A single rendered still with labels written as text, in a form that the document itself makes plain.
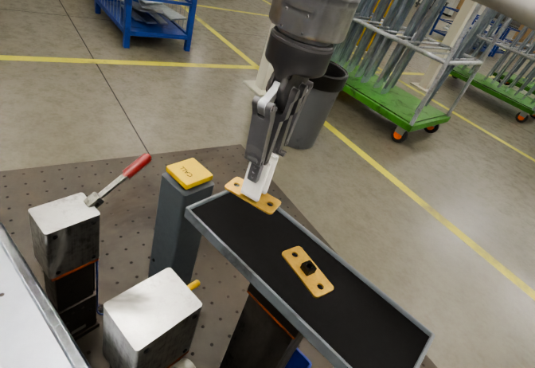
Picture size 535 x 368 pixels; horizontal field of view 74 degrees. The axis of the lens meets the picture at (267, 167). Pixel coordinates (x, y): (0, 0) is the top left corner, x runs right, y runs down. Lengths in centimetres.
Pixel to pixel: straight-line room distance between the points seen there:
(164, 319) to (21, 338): 22
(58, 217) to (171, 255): 21
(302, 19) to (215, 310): 80
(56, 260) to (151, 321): 27
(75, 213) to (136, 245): 45
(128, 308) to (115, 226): 67
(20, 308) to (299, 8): 56
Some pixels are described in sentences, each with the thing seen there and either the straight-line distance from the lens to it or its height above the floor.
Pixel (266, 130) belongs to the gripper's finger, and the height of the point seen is 135.
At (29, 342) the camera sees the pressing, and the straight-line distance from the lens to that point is 63.
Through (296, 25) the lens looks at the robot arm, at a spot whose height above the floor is 147.
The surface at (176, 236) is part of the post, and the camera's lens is 68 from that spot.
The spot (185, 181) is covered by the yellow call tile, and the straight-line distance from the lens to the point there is 61.
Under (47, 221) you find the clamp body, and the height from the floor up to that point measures 106.
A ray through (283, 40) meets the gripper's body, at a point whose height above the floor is 145.
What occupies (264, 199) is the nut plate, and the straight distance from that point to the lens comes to 53.
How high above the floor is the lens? 154
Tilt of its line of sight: 33 degrees down
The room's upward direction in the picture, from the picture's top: 19 degrees clockwise
